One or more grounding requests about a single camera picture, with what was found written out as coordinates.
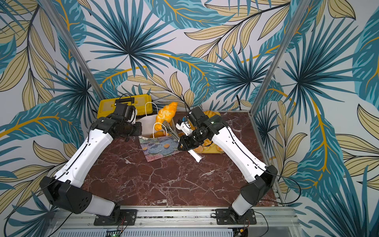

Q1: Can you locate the long striped bread loaf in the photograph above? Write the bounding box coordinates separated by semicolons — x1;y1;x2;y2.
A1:
154;102;178;131

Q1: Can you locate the floral paper bag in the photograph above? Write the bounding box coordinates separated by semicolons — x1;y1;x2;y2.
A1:
138;102;179;162

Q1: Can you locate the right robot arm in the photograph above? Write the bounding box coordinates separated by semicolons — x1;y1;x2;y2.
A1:
176;114;277;217

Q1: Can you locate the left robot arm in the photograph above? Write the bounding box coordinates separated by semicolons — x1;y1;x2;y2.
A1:
40;103;142;219

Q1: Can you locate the braided golden bread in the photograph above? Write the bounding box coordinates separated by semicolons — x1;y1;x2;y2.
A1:
204;111;221;118

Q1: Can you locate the yellow plastic tray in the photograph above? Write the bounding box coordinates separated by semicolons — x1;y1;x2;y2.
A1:
194;139;224;154

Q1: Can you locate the yellow tool box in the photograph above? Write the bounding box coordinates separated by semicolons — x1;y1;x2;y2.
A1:
97;94;154;119

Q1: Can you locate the left aluminium corner post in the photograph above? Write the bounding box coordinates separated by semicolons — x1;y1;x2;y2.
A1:
40;0;105;100

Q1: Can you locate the aluminium corner post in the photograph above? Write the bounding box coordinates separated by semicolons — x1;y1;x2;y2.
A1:
249;0;310;117
40;0;105;100

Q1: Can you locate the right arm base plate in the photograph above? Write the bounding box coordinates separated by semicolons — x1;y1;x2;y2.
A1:
211;207;257;226

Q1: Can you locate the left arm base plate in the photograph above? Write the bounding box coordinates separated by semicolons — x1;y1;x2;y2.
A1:
94;209;138;226

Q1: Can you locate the aluminium front rail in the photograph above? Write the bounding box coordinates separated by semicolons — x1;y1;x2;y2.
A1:
44;206;305;237

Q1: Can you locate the right aluminium corner post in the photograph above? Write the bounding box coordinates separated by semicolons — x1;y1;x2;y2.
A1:
249;0;310;117

